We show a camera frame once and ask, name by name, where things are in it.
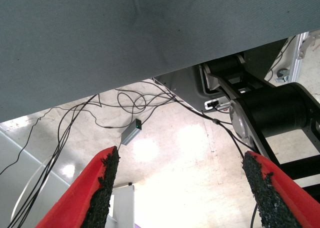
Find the grey caster wheel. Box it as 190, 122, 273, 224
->
276, 67, 290, 83

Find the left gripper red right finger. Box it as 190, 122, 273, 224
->
241, 150, 320, 228

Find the thin black floor cable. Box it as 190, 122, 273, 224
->
264, 35, 297, 81
89, 80, 185, 129
6, 94, 98, 228
8, 105, 88, 228
0, 107, 53, 176

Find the dark grey table cloth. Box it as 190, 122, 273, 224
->
0, 0, 320, 124

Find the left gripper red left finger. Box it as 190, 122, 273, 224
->
34, 145, 121, 228

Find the grey metal housing box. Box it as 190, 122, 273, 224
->
153, 62, 232, 114

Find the grey usb adapter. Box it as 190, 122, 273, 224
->
119, 117, 143, 146

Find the black cable with ferrite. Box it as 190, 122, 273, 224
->
139, 80, 260, 228

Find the aluminium profile bar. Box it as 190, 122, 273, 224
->
288, 31, 311, 85

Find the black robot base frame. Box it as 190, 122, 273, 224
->
199, 37, 320, 204

